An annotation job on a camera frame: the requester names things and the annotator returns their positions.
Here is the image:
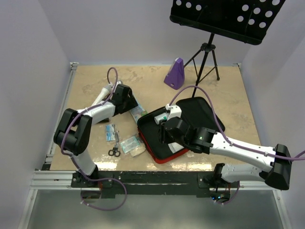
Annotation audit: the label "white green medicine bottle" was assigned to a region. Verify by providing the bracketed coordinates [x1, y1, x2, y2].
[154, 113, 169, 125]

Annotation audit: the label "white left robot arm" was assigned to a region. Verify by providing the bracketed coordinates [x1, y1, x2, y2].
[53, 83, 138, 187]

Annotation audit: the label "black handled scissors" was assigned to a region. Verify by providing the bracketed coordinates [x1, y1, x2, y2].
[108, 131, 121, 157]

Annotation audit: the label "red black medicine kit case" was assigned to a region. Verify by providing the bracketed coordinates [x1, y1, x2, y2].
[137, 97, 225, 164]

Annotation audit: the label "blue clear plastic pouch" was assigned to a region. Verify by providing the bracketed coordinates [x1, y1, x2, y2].
[130, 105, 148, 123]

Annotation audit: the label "black music stand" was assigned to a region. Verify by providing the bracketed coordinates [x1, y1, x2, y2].
[170, 0, 284, 83]

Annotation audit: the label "purple metronome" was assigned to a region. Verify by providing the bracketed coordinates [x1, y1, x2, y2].
[163, 57, 185, 90]

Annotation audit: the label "blue wipe sachets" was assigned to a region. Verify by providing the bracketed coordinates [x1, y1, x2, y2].
[105, 124, 116, 142]

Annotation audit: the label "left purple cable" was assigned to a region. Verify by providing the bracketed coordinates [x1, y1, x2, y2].
[61, 67, 124, 182]

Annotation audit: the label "white microphone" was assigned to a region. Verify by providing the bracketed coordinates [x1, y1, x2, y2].
[91, 81, 122, 106]

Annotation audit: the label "white gauze packet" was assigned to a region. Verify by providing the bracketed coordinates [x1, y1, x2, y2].
[168, 143, 184, 154]

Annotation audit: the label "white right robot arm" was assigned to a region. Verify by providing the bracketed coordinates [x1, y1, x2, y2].
[159, 117, 292, 190]

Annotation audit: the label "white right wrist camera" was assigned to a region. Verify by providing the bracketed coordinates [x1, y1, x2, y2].
[165, 104, 182, 120]

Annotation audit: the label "beige bandage pack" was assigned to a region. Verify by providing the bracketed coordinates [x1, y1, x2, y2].
[120, 135, 146, 157]

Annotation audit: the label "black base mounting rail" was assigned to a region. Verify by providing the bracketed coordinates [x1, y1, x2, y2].
[71, 171, 238, 198]

